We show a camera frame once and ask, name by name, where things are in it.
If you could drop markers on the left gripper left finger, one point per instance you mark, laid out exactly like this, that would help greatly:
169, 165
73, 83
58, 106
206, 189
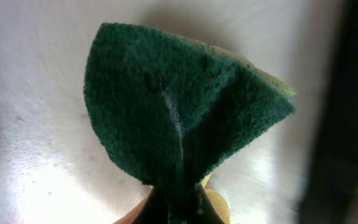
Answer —
154, 210

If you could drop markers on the green yellow sponge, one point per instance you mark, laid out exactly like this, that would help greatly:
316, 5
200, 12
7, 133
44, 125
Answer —
169, 109

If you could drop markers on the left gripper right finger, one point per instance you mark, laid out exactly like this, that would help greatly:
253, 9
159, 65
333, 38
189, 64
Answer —
199, 209

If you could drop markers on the small black soapy tray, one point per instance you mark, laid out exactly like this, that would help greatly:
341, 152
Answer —
52, 168

